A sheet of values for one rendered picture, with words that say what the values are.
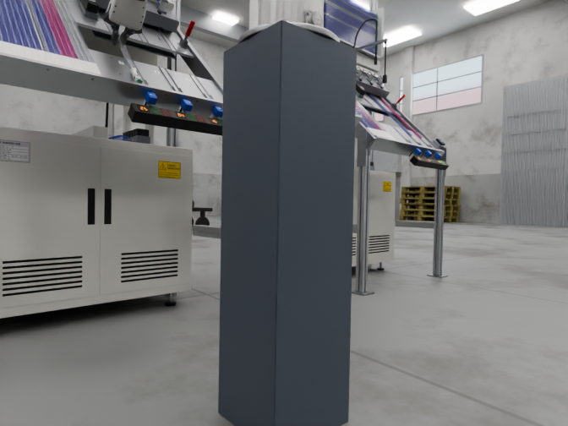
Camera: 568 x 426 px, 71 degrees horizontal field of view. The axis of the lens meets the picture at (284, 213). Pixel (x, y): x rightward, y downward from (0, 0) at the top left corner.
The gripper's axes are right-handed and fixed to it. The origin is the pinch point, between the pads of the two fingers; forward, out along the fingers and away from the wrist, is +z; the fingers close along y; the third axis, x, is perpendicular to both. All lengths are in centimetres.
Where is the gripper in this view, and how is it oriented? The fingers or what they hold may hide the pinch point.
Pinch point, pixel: (118, 38)
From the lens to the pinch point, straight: 150.2
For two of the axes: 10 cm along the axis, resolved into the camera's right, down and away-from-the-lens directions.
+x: 4.0, 7.3, -5.5
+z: -5.1, 6.8, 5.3
